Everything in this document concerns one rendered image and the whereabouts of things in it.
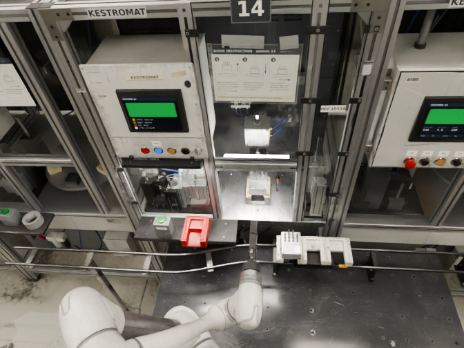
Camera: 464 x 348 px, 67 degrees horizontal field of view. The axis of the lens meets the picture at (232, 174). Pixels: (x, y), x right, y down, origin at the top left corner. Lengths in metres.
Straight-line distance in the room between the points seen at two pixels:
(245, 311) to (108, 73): 1.00
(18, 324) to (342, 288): 2.25
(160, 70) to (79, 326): 0.85
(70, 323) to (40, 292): 1.99
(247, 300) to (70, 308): 0.60
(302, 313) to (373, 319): 0.34
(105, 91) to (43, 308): 2.01
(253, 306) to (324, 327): 0.60
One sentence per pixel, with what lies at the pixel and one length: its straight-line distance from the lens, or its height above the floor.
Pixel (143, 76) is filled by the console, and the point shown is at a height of 1.78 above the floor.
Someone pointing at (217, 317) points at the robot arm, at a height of 1.08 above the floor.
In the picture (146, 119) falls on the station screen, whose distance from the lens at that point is 1.44.
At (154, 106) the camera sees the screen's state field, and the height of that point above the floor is 1.67.
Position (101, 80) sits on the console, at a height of 1.77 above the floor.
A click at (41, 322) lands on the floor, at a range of 3.03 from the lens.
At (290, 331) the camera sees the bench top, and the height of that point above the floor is 0.67.
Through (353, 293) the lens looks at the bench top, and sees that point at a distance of 1.99.
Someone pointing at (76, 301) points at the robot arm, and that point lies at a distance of 1.19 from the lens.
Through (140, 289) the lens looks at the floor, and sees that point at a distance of 2.83.
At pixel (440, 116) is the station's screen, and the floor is 1.63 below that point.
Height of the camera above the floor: 2.44
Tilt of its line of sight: 47 degrees down
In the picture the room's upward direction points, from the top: 6 degrees counter-clockwise
